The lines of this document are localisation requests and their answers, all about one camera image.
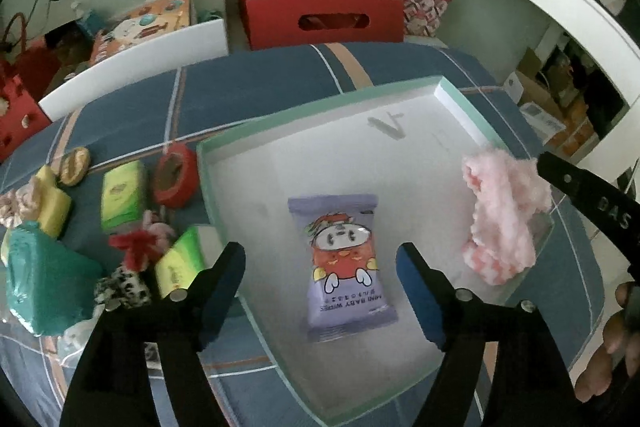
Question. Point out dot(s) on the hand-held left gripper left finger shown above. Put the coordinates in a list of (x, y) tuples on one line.
[(225, 287)]

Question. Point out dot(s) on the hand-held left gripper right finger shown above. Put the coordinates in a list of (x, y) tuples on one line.
[(417, 292)]

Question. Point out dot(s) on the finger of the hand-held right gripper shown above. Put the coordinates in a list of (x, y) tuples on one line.
[(590, 197)]

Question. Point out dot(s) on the purple baby wipes packet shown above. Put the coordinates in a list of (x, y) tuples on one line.
[(345, 257)]

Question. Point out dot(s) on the pink fluffy headband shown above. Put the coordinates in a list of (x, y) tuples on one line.
[(505, 207)]

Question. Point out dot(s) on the white box tray mint edge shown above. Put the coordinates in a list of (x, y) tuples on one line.
[(380, 167)]

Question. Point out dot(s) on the yellow sponge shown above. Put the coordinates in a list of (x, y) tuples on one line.
[(52, 207)]

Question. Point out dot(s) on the person's right hand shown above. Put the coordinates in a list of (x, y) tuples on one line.
[(615, 332)]

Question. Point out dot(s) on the green tissue packet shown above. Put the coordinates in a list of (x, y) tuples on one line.
[(180, 262), (122, 197)]

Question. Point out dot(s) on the black white spotted scrunchie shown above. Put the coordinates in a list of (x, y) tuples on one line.
[(125, 287)]

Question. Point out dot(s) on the red tape roll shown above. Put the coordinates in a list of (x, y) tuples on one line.
[(175, 199)]

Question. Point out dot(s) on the brown cardboard box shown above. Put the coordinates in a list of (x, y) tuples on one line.
[(537, 82)]

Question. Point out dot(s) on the white plastic bottle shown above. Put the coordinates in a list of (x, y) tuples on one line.
[(75, 337)]

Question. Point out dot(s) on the teal plastic packet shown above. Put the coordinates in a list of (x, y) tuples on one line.
[(45, 282)]

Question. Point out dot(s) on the round orange bread toy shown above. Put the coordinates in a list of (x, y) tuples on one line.
[(75, 167)]

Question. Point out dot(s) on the blue plaid blanket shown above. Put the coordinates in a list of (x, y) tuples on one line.
[(280, 87)]

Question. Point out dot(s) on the pink white scrunchie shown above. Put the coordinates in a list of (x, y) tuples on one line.
[(22, 207)]

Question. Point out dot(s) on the white foam board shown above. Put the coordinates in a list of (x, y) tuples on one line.
[(140, 57)]

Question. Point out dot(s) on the red patterned box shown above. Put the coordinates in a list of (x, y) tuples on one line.
[(425, 12)]

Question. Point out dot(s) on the red drawer cabinet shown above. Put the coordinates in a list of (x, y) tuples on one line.
[(20, 107)]

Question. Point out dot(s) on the orange printed box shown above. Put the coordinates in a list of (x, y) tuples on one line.
[(145, 24)]

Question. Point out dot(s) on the red cardboard box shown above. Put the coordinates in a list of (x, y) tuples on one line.
[(280, 7)]

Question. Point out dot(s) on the teal woven container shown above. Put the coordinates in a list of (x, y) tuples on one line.
[(92, 22)]

